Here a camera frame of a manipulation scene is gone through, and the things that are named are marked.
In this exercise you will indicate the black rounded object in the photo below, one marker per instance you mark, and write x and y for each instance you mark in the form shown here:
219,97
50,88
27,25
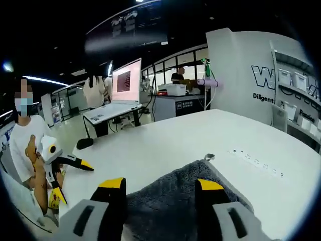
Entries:
85,143

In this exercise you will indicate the group of white storage boxes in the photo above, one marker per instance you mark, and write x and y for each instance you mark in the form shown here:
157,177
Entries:
299,80

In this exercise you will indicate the dark hanging ceiling display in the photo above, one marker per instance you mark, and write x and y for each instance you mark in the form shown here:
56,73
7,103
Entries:
125,27

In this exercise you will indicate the table power socket strip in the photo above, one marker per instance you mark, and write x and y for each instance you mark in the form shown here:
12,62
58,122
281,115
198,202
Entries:
255,163

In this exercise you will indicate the dark grey towel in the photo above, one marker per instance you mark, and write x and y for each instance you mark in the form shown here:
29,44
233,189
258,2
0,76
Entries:
170,195

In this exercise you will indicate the grey chair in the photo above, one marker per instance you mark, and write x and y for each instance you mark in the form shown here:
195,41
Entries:
279,118

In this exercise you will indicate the large pink display screen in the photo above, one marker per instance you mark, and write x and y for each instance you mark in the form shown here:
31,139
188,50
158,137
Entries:
128,80

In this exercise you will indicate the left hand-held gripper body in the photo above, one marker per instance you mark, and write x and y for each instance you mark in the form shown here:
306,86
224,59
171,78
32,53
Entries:
51,150

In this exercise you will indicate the dark counter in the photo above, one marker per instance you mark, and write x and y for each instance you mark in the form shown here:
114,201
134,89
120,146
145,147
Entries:
175,108

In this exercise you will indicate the ceiling light strip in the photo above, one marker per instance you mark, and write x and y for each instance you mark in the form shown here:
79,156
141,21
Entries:
45,80

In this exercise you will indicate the white plastic bin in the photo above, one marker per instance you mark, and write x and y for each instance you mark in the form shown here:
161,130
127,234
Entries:
173,90

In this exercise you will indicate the purple rolled mat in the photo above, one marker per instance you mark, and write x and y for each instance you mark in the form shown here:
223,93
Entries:
209,83

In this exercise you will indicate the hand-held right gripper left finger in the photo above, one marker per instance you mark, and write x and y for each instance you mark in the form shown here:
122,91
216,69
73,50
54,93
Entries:
100,221

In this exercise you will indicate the grey metal shelf rack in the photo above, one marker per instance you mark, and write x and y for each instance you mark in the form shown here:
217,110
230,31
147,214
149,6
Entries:
276,75

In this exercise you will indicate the white table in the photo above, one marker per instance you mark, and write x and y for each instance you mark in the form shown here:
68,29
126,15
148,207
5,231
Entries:
175,140

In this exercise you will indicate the white tilted desk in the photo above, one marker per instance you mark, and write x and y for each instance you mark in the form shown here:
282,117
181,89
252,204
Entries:
113,113

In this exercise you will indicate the person's left hand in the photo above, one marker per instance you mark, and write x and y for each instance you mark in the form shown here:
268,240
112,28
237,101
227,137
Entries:
40,172

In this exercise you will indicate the yellow patterned cloth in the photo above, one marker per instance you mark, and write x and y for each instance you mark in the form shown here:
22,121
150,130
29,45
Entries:
54,199

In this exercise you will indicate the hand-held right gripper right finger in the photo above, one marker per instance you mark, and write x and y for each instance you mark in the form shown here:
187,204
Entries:
220,221

